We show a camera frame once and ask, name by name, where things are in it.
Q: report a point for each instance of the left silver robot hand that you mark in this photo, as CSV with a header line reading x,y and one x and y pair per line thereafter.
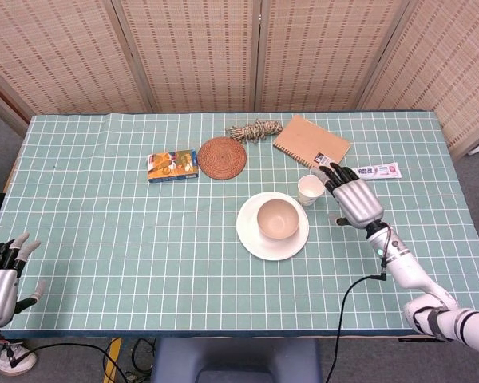
x,y
0,279

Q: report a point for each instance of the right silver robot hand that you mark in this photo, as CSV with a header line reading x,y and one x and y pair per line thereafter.
x,y
357,199

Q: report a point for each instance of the beige bowl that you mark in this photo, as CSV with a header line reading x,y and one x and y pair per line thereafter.
x,y
277,221

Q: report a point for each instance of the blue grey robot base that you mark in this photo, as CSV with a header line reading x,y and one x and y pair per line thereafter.
x,y
235,361

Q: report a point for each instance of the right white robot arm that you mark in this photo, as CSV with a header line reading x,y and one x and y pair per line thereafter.
x,y
423,287

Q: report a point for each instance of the white paper cup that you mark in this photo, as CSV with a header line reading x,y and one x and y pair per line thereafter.
x,y
309,191

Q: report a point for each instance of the brown spiral notebook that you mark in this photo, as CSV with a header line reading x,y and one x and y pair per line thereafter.
x,y
307,141

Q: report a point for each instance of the white paper plate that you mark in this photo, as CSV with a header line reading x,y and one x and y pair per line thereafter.
x,y
271,247

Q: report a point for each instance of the white toothpaste tube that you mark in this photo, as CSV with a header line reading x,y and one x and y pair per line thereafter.
x,y
383,170

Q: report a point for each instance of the green checked tablecloth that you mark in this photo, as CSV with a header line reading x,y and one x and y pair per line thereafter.
x,y
123,247

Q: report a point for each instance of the round woven rattan coaster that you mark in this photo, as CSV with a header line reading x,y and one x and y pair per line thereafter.
x,y
222,158

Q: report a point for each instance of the blue and orange snack box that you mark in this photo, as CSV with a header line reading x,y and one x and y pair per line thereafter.
x,y
171,165

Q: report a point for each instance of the bamboo folding screen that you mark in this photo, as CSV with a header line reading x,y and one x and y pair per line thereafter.
x,y
207,56

